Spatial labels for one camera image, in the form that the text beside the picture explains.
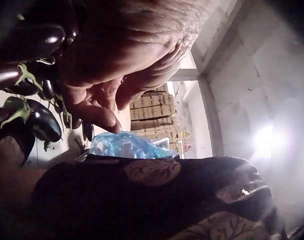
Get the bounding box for person's left fingers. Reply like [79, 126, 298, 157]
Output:
[63, 80, 122, 134]

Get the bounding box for blue plastic bag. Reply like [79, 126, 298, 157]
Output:
[89, 131, 180, 160]

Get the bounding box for pile of purple eggplants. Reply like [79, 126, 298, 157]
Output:
[0, 0, 95, 168]

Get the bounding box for stack of cartons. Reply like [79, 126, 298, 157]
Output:
[129, 83, 184, 158]

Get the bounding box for warning sign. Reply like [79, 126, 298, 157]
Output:
[183, 131, 194, 153]

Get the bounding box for person's body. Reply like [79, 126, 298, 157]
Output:
[32, 153, 289, 240]

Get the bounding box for person's left hand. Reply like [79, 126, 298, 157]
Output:
[60, 0, 210, 134]

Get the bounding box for brown cardboard box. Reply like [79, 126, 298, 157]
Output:
[0, 136, 49, 240]

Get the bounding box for person's left thumb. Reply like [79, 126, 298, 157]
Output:
[116, 50, 184, 111]

